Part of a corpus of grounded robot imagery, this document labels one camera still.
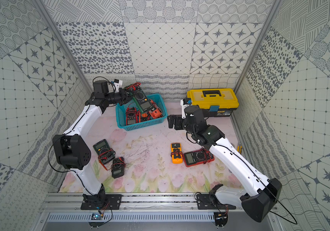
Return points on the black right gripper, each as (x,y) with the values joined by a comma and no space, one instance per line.
(178,118)

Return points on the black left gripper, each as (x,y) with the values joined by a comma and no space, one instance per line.
(126,95)

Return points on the dark green multimeter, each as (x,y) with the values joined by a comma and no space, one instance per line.
(139,97)

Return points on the red black multimeter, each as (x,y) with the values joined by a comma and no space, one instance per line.
(132,116)

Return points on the orange multimeter with leads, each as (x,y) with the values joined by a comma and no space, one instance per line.
(156,111)

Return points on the orange black multimeter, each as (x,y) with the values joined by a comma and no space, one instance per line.
(145,117)

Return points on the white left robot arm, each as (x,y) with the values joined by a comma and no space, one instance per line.
(70,148)

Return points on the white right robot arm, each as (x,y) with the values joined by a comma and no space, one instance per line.
(260,193)

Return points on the yellow multimeter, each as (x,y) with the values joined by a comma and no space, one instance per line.
(176,153)

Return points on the red flat multimeter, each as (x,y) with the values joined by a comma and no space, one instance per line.
(201,156)

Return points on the green multimeter left side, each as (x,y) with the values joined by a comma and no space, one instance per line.
(105,153)

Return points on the small black multimeter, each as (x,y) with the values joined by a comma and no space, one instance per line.
(118,167)

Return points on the yellow black toolbox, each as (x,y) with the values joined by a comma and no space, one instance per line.
(218,102)

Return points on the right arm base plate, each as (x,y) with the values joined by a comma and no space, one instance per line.
(205,202)

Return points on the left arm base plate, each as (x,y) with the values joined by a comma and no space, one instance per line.
(93,202)

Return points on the aluminium mounting rail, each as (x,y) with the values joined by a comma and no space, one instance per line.
(142,212)

